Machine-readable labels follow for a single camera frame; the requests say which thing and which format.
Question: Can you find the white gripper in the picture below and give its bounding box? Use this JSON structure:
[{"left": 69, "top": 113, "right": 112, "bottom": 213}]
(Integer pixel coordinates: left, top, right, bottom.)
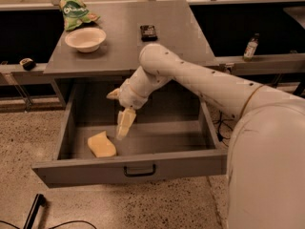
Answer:
[{"left": 107, "top": 79, "right": 148, "bottom": 140}]

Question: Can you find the yellow sponge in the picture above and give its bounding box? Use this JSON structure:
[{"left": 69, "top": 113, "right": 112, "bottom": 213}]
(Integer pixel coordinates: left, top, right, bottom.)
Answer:
[{"left": 88, "top": 131, "right": 116, "bottom": 157}]

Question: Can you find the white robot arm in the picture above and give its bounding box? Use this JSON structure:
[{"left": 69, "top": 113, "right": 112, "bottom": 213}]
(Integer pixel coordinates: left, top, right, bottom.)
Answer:
[{"left": 108, "top": 43, "right": 305, "bottom": 229}]

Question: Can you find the grey open top drawer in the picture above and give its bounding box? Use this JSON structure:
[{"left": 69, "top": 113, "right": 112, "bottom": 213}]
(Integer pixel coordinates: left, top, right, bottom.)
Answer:
[{"left": 32, "top": 80, "right": 227, "bottom": 187}]

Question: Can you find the grey counter cabinet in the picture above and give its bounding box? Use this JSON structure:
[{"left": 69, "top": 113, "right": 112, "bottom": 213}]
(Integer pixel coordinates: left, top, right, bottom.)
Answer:
[{"left": 45, "top": 0, "right": 217, "bottom": 103}]

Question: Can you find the white bowl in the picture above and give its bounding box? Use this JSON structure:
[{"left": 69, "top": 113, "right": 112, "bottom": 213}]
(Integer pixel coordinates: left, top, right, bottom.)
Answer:
[{"left": 65, "top": 28, "right": 107, "bottom": 52}]

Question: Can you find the black rectangular device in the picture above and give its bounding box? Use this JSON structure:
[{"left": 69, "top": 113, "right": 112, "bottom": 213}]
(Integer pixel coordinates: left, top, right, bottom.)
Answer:
[{"left": 140, "top": 25, "right": 158, "bottom": 42}]

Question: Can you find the black and yellow tape measure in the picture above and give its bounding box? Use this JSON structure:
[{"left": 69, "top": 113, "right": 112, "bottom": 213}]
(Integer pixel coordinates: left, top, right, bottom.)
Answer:
[{"left": 19, "top": 58, "right": 36, "bottom": 71}]

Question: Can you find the green chip bag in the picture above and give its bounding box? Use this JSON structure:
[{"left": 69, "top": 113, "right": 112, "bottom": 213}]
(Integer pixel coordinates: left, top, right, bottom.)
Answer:
[{"left": 59, "top": 0, "right": 100, "bottom": 31}]

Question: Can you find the black stand leg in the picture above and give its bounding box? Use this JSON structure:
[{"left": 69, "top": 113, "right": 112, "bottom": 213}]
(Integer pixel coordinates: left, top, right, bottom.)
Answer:
[{"left": 23, "top": 194, "right": 46, "bottom": 229}]

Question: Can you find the small clear bottle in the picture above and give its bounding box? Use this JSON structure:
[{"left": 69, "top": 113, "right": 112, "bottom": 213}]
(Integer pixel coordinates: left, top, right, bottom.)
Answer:
[{"left": 243, "top": 33, "right": 259, "bottom": 61}]

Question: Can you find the black drawer handle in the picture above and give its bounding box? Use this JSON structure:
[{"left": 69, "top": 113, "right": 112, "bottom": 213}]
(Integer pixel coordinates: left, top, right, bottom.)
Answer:
[{"left": 123, "top": 164, "right": 156, "bottom": 177}]

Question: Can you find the black power cable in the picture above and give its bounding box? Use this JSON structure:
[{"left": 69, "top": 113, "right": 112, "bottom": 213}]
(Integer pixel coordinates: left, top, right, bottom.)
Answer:
[{"left": 213, "top": 110, "right": 236, "bottom": 148}]

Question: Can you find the black floor cable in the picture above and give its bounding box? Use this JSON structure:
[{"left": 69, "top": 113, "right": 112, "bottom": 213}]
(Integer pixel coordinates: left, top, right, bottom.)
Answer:
[{"left": 0, "top": 219, "right": 98, "bottom": 229}]

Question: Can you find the grey side rail shelf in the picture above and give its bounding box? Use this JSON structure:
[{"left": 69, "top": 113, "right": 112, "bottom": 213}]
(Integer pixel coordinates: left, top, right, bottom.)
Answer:
[{"left": 0, "top": 53, "right": 305, "bottom": 86}]

